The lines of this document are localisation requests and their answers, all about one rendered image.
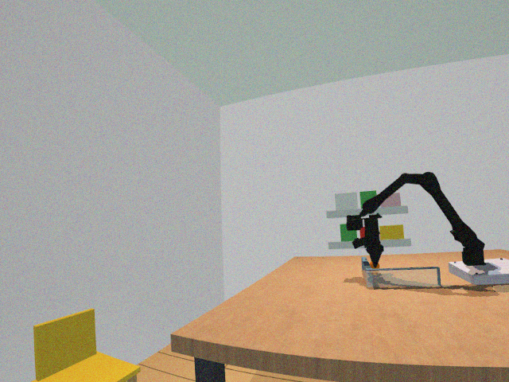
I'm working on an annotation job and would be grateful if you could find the clear low wall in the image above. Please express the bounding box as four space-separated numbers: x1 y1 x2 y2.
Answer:
361 259 440 287

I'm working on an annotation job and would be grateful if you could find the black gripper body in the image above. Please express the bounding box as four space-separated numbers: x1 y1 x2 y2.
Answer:
364 229 384 252

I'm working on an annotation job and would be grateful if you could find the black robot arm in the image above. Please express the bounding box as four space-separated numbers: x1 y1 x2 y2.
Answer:
347 172 487 266

